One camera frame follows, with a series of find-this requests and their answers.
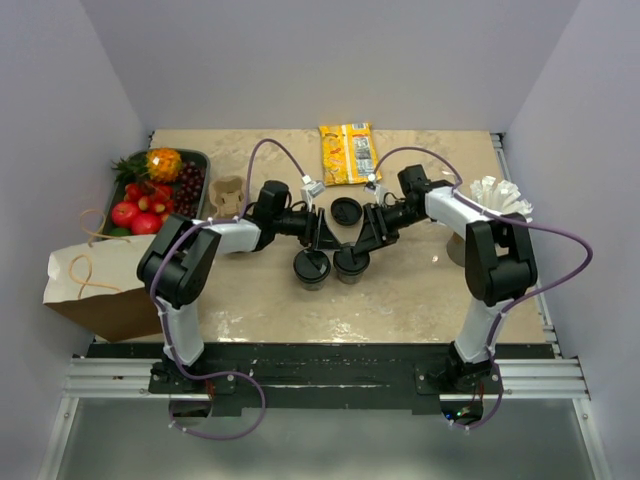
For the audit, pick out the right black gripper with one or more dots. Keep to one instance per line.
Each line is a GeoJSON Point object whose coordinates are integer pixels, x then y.
{"type": "Point", "coordinates": [375, 231]}

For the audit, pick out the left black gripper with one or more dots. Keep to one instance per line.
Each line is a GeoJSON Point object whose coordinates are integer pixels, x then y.
{"type": "Point", "coordinates": [316, 231]}

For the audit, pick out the black cup lid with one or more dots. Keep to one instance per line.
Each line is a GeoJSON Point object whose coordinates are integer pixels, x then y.
{"type": "Point", "coordinates": [311, 266]}
{"type": "Point", "coordinates": [348, 262]}
{"type": "Point", "coordinates": [346, 211]}

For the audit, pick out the dark coffee cup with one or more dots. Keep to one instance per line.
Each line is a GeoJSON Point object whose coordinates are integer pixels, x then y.
{"type": "Point", "coordinates": [312, 285]}
{"type": "Point", "coordinates": [349, 278]}

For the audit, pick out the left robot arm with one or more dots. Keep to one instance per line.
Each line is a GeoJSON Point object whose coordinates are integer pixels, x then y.
{"type": "Point", "coordinates": [176, 266]}

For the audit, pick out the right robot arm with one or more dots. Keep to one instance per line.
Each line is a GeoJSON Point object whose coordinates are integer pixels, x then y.
{"type": "Point", "coordinates": [499, 263]}

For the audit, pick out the yellow snack bag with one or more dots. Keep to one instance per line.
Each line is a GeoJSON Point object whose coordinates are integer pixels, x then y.
{"type": "Point", "coordinates": [349, 156]}

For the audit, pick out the grey straw holder cup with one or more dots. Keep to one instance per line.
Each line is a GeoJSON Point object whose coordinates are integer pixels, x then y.
{"type": "Point", "coordinates": [455, 249]}

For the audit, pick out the cardboard cup carrier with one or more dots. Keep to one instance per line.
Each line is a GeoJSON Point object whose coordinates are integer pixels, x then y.
{"type": "Point", "coordinates": [227, 196]}

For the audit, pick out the purple grapes bunch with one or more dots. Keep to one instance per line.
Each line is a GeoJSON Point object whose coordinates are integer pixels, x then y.
{"type": "Point", "coordinates": [189, 190]}

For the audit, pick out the black fruit tray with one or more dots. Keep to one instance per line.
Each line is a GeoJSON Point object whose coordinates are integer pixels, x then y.
{"type": "Point", "coordinates": [133, 170]}

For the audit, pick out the small red fruits cluster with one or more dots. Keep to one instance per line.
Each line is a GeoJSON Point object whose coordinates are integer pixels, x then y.
{"type": "Point", "coordinates": [151, 197]}

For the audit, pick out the orange toy pineapple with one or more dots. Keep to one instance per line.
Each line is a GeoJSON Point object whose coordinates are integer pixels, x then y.
{"type": "Point", "coordinates": [163, 165]}

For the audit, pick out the red apple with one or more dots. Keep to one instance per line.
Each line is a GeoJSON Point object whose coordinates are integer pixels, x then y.
{"type": "Point", "coordinates": [146, 224]}
{"type": "Point", "coordinates": [124, 213]}

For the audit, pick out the green lime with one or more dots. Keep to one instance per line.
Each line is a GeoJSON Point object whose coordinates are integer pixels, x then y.
{"type": "Point", "coordinates": [119, 232]}

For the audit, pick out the brown paper bag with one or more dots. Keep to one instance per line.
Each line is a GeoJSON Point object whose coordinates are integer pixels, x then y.
{"type": "Point", "coordinates": [95, 285]}

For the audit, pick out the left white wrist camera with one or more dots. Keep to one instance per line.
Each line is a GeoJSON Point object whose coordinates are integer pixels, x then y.
{"type": "Point", "coordinates": [311, 189]}

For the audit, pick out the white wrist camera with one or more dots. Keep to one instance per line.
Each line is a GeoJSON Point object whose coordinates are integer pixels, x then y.
{"type": "Point", "coordinates": [373, 187]}
{"type": "Point", "coordinates": [311, 189]}

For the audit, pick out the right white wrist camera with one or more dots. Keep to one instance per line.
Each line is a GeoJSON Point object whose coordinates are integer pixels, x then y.
{"type": "Point", "coordinates": [373, 187]}

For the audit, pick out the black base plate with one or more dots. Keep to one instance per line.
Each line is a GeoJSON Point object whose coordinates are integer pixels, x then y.
{"type": "Point", "coordinates": [234, 390]}

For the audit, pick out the aluminium frame rail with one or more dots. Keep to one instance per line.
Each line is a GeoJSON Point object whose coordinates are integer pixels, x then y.
{"type": "Point", "coordinates": [133, 379]}

